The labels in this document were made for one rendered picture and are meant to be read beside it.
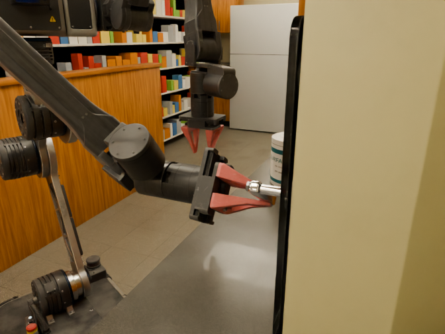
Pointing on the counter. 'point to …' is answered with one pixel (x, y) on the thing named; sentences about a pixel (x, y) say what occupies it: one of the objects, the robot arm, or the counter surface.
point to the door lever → (263, 191)
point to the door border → (291, 167)
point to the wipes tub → (276, 158)
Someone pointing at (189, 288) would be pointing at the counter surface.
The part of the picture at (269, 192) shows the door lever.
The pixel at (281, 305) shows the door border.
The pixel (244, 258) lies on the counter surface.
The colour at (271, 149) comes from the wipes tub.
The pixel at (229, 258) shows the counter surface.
